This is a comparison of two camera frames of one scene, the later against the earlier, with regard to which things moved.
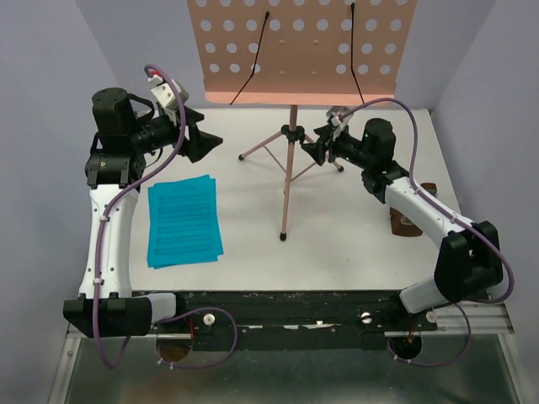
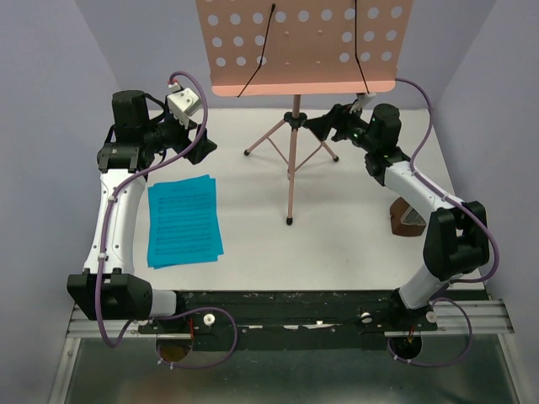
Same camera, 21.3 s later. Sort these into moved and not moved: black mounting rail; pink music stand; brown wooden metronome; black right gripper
Moved: black right gripper; pink music stand
Not moved: brown wooden metronome; black mounting rail
